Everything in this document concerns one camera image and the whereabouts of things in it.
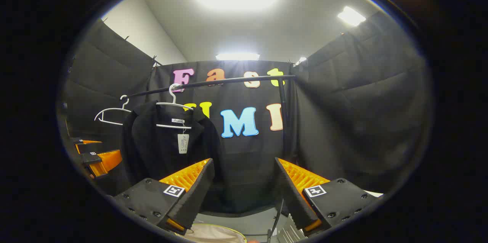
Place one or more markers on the beige round laundry hamper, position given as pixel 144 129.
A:
pixel 213 235

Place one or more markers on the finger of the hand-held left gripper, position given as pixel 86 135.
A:
pixel 89 146
pixel 108 161

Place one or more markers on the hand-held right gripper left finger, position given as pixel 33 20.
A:
pixel 198 193

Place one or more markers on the black metal clothes rack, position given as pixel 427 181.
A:
pixel 236 80

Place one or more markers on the black knit jacket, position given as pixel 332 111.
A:
pixel 152 159

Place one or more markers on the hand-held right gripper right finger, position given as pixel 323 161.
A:
pixel 291 193

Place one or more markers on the small ceiling light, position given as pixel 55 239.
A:
pixel 300 60

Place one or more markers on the white plastic clothes hanger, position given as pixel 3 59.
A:
pixel 171 126
pixel 114 109

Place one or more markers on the black backdrop cloth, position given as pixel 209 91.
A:
pixel 343 121

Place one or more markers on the long ceiling light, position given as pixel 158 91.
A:
pixel 237 57

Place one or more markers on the grey slatted panel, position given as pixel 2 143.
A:
pixel 291 233

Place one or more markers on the rectangular ceiling light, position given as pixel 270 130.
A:
pixel 351 16

